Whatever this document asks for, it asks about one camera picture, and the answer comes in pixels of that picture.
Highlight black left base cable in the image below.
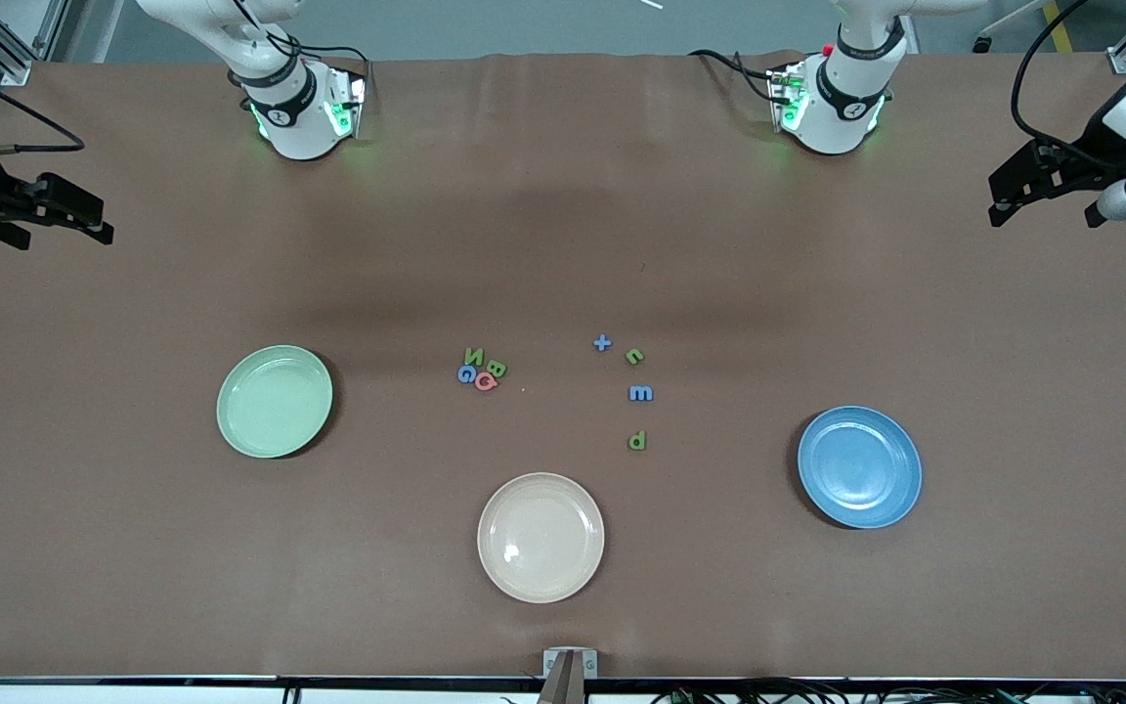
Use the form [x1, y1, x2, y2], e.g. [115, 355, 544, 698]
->
[688, 49, 781, 99]

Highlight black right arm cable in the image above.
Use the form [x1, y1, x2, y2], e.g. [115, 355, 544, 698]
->
[231, 0, 370, 74]

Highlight white stand leg with caster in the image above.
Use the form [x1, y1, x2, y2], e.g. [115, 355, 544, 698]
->
[974, 0, 1048, 52]

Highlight brown table cover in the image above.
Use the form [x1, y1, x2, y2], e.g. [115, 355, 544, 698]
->
[0, 51, 1126, 682]

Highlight blue plate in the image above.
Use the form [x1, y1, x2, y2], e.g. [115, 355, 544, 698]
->
[797, 405, 924, 530]

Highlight beige plate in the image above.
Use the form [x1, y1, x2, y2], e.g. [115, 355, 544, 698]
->
[477, 472, 606, 604]

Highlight tangled black cables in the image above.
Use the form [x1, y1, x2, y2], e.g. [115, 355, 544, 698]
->
[651, 675, 1126, 704]

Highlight green plate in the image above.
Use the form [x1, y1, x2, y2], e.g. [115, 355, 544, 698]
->
[216, 344, 334, 460]

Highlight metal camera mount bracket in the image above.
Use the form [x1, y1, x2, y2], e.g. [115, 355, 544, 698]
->
[539, 648, 599, 704]

